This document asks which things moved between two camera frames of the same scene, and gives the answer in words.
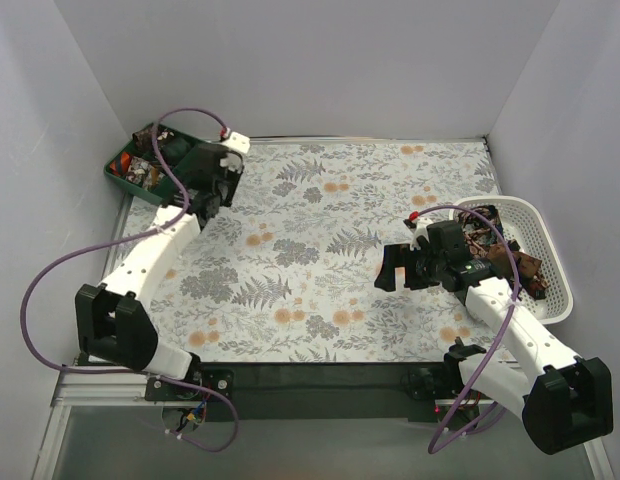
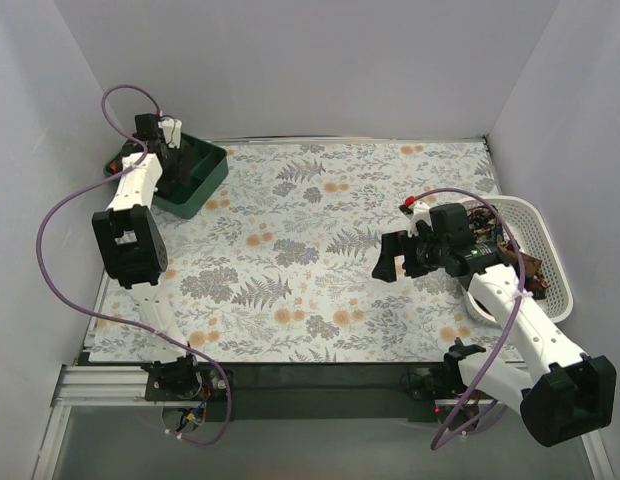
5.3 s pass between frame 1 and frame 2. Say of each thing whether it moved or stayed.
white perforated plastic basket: stayed
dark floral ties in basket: stayed
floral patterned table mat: stayed
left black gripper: moved
